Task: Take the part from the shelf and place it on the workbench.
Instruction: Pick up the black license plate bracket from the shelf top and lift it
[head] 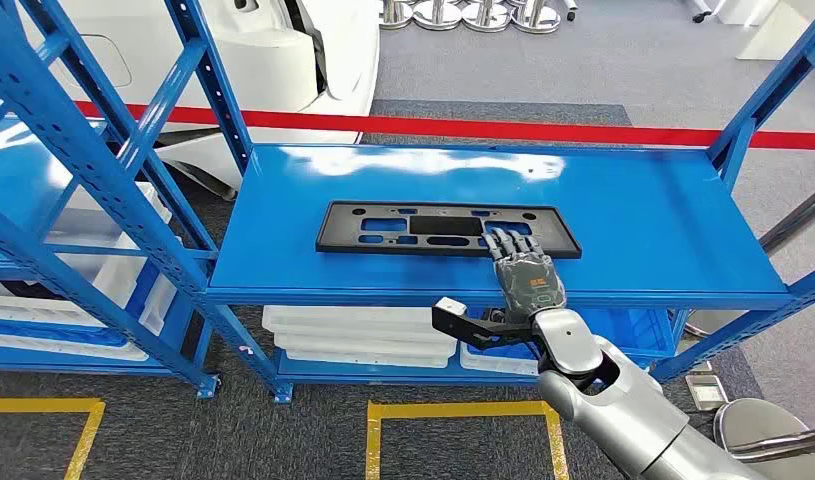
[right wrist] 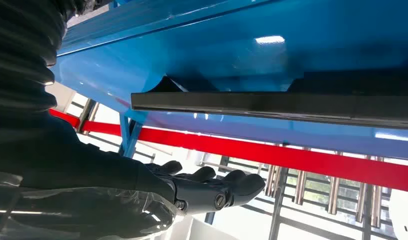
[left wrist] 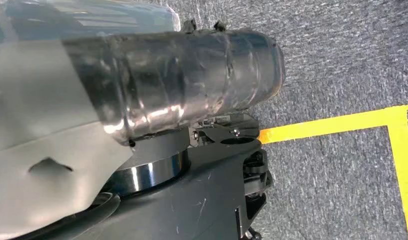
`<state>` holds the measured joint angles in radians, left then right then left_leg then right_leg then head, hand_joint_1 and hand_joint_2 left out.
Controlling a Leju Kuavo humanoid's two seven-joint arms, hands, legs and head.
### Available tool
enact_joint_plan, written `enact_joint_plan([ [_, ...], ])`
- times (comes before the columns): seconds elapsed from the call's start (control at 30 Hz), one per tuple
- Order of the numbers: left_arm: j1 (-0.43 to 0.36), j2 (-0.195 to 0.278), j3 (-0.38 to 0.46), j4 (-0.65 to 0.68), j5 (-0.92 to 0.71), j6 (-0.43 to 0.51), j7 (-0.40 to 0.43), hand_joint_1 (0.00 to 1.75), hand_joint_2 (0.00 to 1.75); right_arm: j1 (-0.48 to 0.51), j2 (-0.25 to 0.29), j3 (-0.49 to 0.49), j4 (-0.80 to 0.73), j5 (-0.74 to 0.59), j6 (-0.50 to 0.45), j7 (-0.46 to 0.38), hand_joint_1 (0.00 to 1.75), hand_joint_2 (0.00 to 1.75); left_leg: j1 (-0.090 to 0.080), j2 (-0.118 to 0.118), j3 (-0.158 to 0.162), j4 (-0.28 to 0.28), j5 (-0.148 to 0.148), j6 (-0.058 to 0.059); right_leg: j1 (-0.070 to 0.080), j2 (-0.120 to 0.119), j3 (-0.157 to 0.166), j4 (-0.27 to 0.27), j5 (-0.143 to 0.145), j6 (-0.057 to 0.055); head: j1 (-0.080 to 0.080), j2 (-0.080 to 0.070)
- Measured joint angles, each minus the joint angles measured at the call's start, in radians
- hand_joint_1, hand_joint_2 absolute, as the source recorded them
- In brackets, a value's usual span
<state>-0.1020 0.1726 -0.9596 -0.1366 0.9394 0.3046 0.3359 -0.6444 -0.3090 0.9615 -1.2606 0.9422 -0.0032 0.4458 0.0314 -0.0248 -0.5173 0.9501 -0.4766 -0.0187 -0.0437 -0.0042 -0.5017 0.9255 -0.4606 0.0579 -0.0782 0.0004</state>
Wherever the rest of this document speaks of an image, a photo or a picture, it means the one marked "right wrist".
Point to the chrome stanchion post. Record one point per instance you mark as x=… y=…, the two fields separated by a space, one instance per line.
x=333 y=197
x=361 y=202
x=271 y=182
x=300 y=187
x=377 y=205

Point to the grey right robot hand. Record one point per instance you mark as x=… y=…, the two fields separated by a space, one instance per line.
x=74 y=185

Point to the red barrier belt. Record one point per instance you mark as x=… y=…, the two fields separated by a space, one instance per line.
x=256 y=154

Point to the blue metal shelf rack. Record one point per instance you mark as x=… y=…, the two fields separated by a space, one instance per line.
x=223 y=49

